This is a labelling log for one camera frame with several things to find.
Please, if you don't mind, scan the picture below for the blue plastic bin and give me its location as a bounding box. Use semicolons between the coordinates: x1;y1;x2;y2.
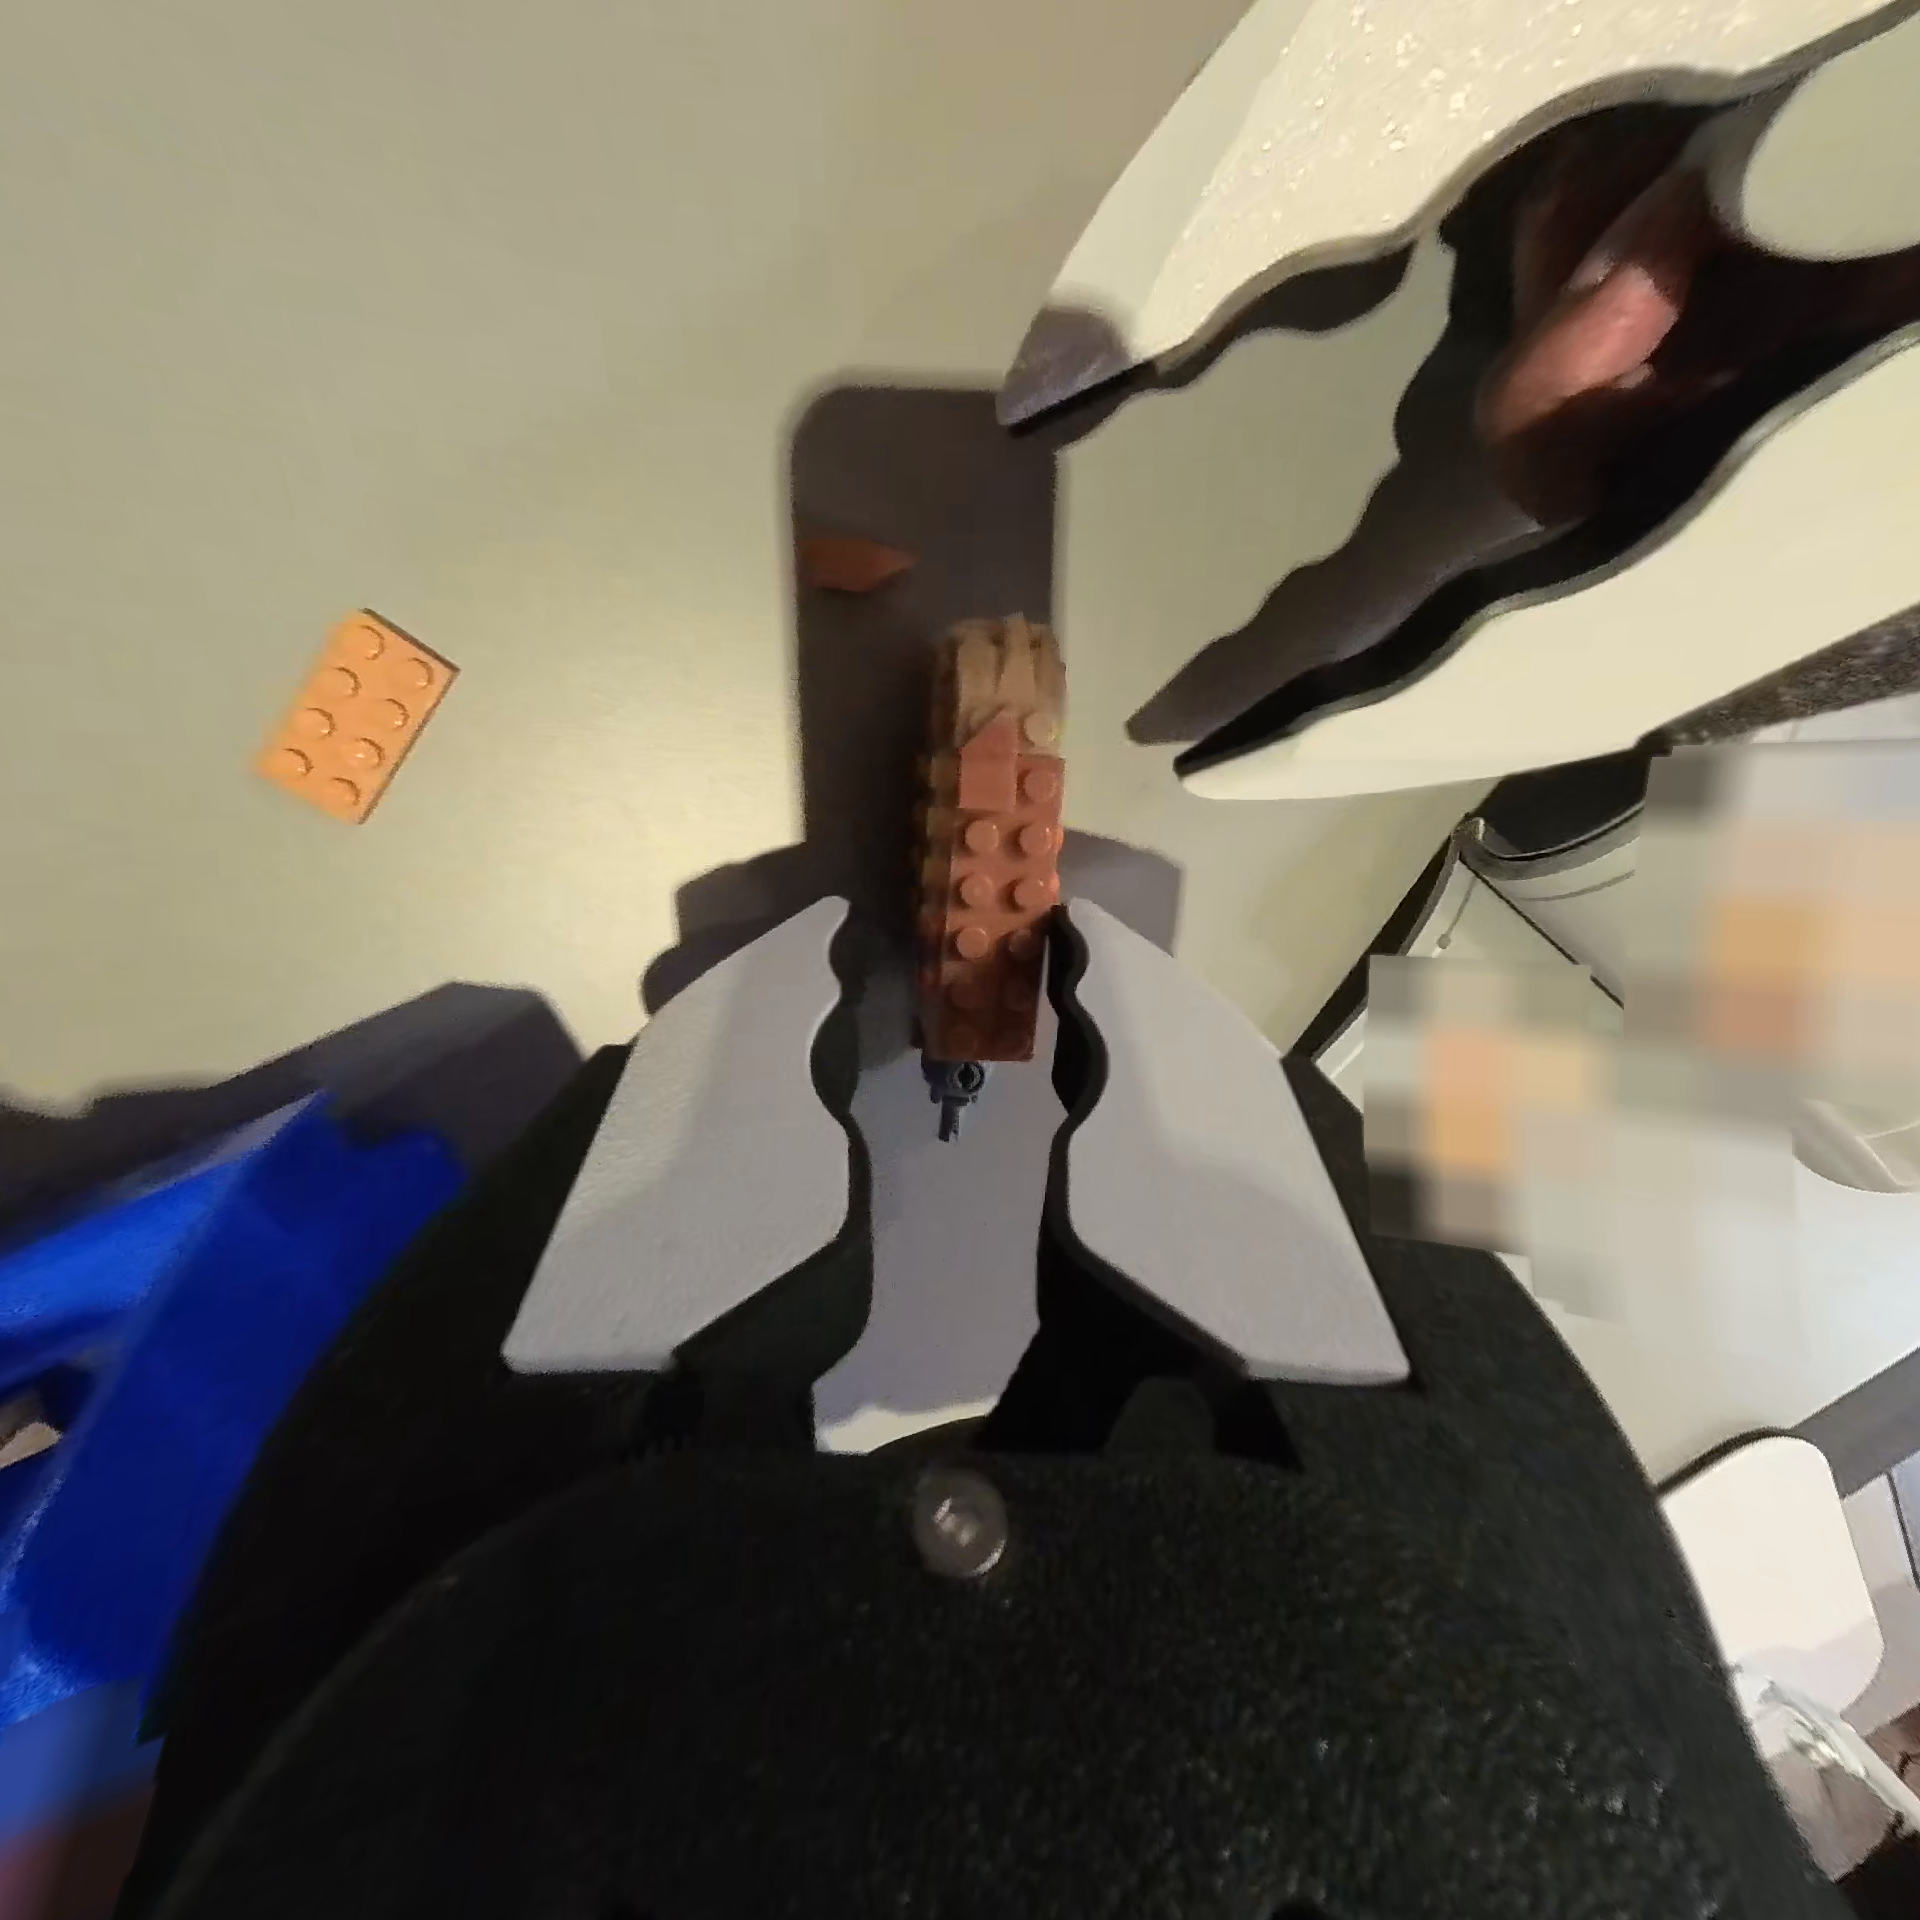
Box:
0;1087;472;1750

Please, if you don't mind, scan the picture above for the grey desk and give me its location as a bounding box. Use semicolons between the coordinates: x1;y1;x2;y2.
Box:
0;0;1920;1502

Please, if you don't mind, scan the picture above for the brown toy brick model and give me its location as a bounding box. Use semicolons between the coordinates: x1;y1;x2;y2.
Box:
904;612;1077;1150

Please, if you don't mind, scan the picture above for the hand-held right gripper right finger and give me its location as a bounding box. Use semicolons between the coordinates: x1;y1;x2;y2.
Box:
1037;897;1414;1387

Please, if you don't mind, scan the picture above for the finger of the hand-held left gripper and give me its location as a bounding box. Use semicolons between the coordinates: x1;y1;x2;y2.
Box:
998;0;1920;440
1126;318;1920;805

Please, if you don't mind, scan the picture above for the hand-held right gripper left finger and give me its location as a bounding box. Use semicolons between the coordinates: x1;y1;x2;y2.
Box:
503;895;877;1375

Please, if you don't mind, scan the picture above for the orange toy brick plate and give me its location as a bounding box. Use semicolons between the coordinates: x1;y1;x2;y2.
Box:
253;608;460;824

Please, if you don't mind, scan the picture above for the grey instruction booklet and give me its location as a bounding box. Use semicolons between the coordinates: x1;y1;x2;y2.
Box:
1308;706;1920;1322

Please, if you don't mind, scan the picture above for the person's left hand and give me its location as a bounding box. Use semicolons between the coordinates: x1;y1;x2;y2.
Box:
1475;233;1709;445

